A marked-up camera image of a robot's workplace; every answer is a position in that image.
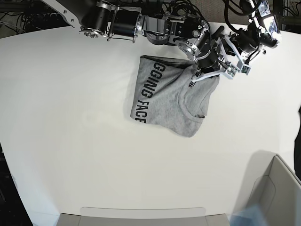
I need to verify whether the grey cardboard box bottom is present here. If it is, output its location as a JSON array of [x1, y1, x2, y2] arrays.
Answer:
[[57, 207, 230, 226]]

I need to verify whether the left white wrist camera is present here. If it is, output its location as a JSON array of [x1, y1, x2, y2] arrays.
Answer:
[[217, 35, 251, 79]]

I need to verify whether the grey T-shirt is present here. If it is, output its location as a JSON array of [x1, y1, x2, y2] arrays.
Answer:
[[130, 55, 219, 137]]

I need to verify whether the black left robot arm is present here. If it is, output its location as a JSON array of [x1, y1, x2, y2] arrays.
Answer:
[[224, 0, 282, 64]]

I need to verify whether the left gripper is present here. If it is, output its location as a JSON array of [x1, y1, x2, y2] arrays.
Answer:
[[210, 25, 267, 61]]

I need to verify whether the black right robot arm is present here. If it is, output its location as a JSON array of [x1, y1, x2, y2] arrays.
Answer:
[[45, 0, 230, 81]]

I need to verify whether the grey cardboard box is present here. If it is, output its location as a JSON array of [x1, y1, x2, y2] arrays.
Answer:
[[57, 207, 230, 226], [249, 155, 301, 226]]

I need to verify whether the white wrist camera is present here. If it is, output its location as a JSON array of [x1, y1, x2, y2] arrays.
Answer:
[[188, 64, 239, 88], [217, 35, 251, 79]]

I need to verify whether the grey cardboard box right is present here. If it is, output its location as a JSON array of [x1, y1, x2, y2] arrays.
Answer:
[[249, 155, 301, 226]]

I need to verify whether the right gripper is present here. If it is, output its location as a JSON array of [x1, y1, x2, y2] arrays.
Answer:
[[192, 40, 224, 79]]

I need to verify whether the blue cloth in corner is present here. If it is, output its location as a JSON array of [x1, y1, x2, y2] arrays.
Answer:
[[229, 204, 269, 226]]

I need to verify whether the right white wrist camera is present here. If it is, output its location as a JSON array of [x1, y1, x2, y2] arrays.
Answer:
[[188, 64, 239, 88]]

